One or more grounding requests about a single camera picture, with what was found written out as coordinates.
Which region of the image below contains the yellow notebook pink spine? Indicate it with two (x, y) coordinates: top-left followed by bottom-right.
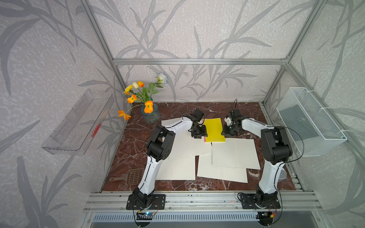
(204, 118), (225, 143)

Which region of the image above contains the purple notebook green spine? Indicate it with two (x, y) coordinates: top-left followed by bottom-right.
(212, 138), (260, 170)

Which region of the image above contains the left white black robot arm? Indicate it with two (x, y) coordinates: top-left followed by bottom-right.
(133, 111), (208, 204)

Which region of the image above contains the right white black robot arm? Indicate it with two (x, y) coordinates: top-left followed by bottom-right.
(222, 116), (293, 204)

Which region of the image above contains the open notebook centre left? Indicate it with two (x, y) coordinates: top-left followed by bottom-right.
(168, 131), (212, 160)

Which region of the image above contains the open notebook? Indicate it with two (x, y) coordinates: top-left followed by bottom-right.
(197, 154), (248, 183)
(156, 157), (195, 181)
(161, 118), (182, 126)
(168, 131), (212, 160)

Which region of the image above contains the open notebook back left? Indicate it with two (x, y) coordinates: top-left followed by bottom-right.
(161, 118), (182, 126)

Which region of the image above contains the open notebook front right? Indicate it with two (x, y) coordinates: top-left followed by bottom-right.
(197, 154), (248, 183)

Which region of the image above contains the open notebook front left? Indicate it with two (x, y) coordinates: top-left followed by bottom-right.
(156, 157), (195, 181)

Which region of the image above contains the clear glass cup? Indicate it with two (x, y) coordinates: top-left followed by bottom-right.
(279, 168), (287, 181)

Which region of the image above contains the glass vase with flowers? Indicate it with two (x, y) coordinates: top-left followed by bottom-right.
(124, 73), (167, 124)

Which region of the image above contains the brown slotted spatula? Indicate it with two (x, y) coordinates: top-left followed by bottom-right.
(109, 169), (144, 185)

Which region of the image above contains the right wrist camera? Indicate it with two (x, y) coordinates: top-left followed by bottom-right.
(226, 109), (243, 126)

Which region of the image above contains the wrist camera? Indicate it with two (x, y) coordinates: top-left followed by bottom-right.
(191, 109), (204, 124)
(226, 109), (243, 126)

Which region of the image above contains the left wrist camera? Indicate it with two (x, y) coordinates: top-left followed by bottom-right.
(191, 109), (204, 124)

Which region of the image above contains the white wire mesh basket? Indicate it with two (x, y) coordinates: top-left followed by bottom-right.
(277, 87), (348, 157)

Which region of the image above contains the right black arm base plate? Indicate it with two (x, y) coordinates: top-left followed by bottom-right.
(237, 192), (281, 210)

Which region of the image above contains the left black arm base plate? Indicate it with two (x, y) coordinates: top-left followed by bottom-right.
(126, 194), (166, 211)

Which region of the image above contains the clear plastic wall tray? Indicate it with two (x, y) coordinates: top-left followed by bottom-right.
(41, 89), (115, 155)

